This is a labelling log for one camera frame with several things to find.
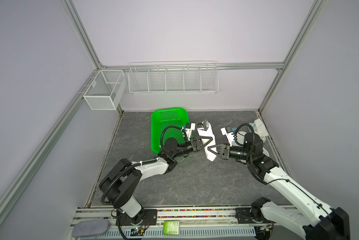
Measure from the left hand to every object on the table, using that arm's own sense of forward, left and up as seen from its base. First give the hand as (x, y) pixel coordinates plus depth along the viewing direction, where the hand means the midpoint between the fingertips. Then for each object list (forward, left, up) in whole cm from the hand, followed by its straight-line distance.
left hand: (213, 144), depth 68 cm
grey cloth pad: (-26, +59, -26) cm, 70 cm away
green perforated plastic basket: (+37, +24, -29) cm, 53 cm away
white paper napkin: (+5, +2, +2) cm, 6 cm away
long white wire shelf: (+60, +18, -4) cm, 63 cm away
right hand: (-2, +2, -3) cm, 4 cm away
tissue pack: (+22, -39, -22) cm, 50 cm away
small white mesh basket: (+54, +65, -8) cm, 85 cm away
